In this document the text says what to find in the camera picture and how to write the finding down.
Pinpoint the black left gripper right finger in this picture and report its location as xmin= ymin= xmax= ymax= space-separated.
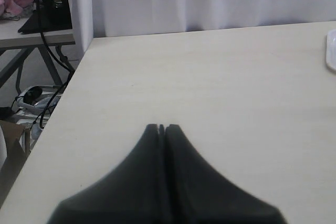
xmin=164 ymin=124 xmax=287 ymax=223

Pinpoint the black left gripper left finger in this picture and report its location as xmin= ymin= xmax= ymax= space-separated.
xmin=48 ymin=124 xmax=168 ymax=223

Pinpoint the white plastic tray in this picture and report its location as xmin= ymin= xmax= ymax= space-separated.
xmin=325 ymin=29 xmax=336 ymax=72

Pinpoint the white power strip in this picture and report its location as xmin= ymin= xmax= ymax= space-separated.
xmin=15 ymin=86 xmax=62 ymax=115

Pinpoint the white curtain backdrop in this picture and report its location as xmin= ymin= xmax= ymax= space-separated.
xmin=69 ymin=0 xmax=335 ymax=55

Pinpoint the black monitor stand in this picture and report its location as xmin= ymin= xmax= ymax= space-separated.
xmin=18 ymin=0 xmax=72 ymax=34

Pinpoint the side table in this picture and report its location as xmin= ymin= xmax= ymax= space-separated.
xmin=1 ymin=18 xmax=62 ymax=92

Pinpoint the black cable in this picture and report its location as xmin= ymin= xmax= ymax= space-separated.
xmin=33 ymin=0 xmax=76 ymax=129

